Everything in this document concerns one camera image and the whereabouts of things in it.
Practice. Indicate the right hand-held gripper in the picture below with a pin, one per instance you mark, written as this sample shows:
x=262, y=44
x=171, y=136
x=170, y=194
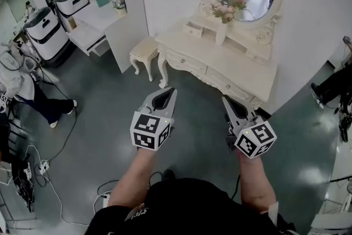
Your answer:
x=255, y=143

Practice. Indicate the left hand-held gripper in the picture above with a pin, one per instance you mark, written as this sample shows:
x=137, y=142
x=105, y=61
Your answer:
x=143, y=139

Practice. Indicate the cream dressing table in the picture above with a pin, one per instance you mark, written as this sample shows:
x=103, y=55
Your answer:
x=220, y=63

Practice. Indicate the person's left forearm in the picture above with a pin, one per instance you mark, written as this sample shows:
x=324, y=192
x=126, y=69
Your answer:
x=132, y=176

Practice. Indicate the person's right forearm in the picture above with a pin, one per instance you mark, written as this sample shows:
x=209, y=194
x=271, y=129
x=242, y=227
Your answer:
x=255, y=184

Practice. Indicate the white table drawer with knob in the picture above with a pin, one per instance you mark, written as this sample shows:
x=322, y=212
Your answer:
x=229, y=85
x=187, y=62

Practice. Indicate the cream cushioned stool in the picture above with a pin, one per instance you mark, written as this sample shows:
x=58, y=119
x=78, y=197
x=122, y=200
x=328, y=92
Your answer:
x=144, y=48

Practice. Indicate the person's black shoe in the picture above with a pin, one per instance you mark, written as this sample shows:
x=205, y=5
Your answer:
x=168, y=174

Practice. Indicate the white vase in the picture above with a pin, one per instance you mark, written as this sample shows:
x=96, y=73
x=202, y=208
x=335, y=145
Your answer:
x=220, y=34

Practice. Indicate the pink flower bouquet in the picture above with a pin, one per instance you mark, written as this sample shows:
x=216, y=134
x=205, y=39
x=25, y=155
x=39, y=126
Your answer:
x=224, y=12

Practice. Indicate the white pull-out desk tray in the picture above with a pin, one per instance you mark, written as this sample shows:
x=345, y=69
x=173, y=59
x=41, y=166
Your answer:
x=82, y=35

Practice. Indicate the small potted flowers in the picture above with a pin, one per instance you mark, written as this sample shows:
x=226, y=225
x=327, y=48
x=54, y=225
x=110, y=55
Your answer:
x=120, y=6

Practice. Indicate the person's black shirt torso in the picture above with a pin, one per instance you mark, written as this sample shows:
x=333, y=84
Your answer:
x=187, y=209

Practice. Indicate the white power strip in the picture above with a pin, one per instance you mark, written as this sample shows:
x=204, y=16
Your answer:
x=44, y=166
x=105, y=199

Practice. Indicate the white black mobile robot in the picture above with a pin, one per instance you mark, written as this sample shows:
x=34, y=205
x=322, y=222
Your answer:
x=46, y=35
x=72, y=5

